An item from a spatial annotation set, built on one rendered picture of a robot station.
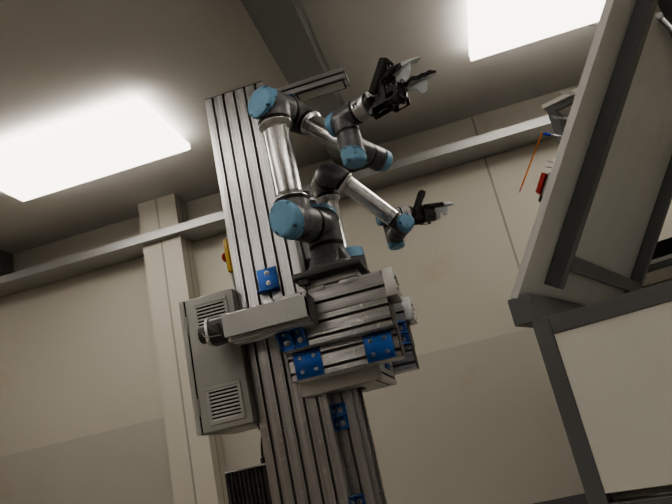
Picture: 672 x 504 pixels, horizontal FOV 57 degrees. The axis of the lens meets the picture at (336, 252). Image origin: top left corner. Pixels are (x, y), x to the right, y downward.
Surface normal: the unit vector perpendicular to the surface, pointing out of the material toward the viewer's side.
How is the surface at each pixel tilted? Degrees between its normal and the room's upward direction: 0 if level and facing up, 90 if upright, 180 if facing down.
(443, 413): 90
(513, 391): 90
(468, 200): 90
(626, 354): 90
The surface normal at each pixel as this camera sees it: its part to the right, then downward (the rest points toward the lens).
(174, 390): -0.22, -0.25
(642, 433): -0.59, -0.12
